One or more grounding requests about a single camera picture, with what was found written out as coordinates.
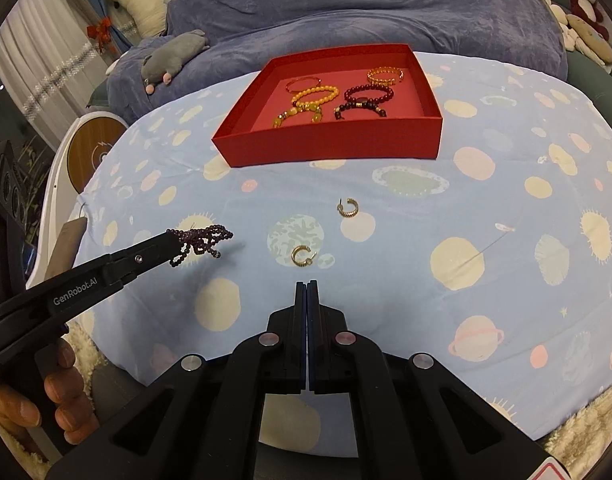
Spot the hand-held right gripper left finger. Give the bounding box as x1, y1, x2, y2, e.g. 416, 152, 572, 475
45, 282, 307, 480

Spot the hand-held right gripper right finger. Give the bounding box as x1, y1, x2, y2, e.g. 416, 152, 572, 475
307, 280, 571, 480

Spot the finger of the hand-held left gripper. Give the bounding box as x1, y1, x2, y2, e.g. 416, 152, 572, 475
106, 229, 189, 283

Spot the purple small-bead necklace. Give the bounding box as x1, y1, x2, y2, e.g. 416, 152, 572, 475
168, 225, 235, 268

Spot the red cardboard box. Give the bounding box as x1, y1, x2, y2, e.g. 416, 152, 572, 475
212, 43, 445, 168

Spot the yellow crystal bead bracelet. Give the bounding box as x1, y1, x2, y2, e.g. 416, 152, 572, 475
272, 102, 325, 128

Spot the orange bead bracelet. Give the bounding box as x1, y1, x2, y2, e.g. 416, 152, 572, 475
291, 85, 341, 111

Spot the thin gold bangle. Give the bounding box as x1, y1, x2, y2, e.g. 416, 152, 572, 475
286, 76, 321, 93

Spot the dark red bead bracelet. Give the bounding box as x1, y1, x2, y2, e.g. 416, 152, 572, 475
343, 85, 395, 103

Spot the wide gold chain bracelet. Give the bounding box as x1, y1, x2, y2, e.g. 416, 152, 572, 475
367, 66, 405, 86

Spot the person's left hand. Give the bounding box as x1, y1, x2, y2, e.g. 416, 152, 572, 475
0, 337, 94, 446

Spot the brown leather pad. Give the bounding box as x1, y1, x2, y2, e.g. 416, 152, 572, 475
46, 217, 89, 278

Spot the light blue planet-print sheet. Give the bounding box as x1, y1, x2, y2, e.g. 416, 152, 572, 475
73, 50, 612, 443

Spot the round wooden panel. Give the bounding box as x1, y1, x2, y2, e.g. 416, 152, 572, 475
66, 115, 128, 193

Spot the grey plush mouse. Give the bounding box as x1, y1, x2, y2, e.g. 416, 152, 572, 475
141, 30, 210, 95

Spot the white curtain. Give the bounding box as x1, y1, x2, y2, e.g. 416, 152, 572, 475
0, 0, 112, 131

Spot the red bow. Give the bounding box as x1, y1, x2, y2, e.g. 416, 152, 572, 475
87, 17, 113, 43

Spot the white plush toy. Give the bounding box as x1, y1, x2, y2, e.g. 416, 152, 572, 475
103, 0, 167, 38

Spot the white fluffy rug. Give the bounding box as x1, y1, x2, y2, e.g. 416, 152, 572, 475
0, 320, 612, 480

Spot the blue plush blanket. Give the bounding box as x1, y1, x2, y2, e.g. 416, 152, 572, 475
106, 0, 569, 126

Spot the cookie plush toy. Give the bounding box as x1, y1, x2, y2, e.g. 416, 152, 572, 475
548, 4, 612, 67

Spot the red monkey plush toy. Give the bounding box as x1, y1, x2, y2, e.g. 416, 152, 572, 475
560, 0, 610, 41

